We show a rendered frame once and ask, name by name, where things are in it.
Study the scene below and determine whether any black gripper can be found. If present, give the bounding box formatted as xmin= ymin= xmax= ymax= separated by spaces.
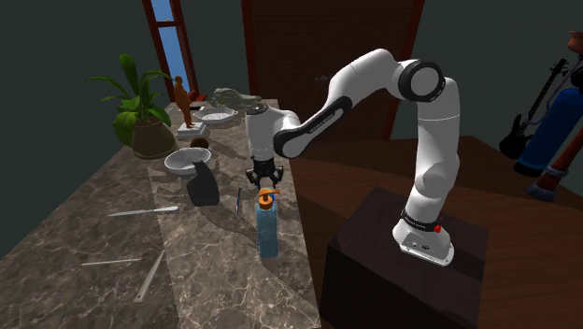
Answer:
xmin=246 ymin=157 xmax=285 ymax=191

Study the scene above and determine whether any blue bottle with orange pump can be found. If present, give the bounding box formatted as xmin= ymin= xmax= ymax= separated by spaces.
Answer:
xmin=255 ymin=187 xmax=281 ymax=260

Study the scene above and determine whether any white shallow dish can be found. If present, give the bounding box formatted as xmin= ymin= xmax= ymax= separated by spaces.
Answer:
xmin=192 ymin=107 xmax=239 ymax=126

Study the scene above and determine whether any white bowl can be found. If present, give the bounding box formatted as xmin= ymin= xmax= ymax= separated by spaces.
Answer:
xmin=164 ymin=147 xmax=212 ymax=179

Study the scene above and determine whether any grey green rock shape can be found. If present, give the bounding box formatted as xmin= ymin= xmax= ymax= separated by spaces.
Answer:
xmin=209 ymin=87 xmax=263 ymax=110

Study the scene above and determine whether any brown human figure on base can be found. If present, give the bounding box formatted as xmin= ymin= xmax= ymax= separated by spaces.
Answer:
xmin=173 ymin=76 xmax=211 ymax=141

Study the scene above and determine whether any silver knife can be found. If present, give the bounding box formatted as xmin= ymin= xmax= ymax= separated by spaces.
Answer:
xmin=107 ymin=206 xmax=180 ymax=218

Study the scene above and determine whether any dark brown door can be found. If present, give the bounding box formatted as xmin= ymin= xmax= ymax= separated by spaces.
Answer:
xmin=240 ymin=0 xmax=426 ymax=142

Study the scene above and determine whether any green potted plant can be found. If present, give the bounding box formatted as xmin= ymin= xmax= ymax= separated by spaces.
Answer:
xmin=80 ymin=52 xmax=178 ymax=160

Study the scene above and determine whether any grey metal ruler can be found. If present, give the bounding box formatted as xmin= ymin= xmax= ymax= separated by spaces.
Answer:
xmin=133 ymin=249 xmax=166 ymax=304

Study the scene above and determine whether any red framed window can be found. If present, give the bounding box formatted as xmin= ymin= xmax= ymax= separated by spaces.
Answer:
xmin=141 ymin=0 xmax=207 ymax=103

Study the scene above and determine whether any dark robot stand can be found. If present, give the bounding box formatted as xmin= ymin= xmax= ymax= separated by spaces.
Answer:
xmin=319 ymin=185 xmax=490 ymax=329

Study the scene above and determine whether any black electric guitar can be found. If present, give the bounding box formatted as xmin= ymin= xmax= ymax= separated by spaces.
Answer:
xmin=498 ymin=58 xmax=571 ymax=161

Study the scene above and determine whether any blue cylinder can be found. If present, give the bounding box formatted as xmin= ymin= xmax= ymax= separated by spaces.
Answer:
xmin=513 ymin=87 xmax=583 ymax=179

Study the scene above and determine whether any brown pole with grey foot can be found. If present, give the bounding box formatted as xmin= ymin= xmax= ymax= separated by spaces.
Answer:
xmin=525 ymin=128 xmax=583 ymax=203

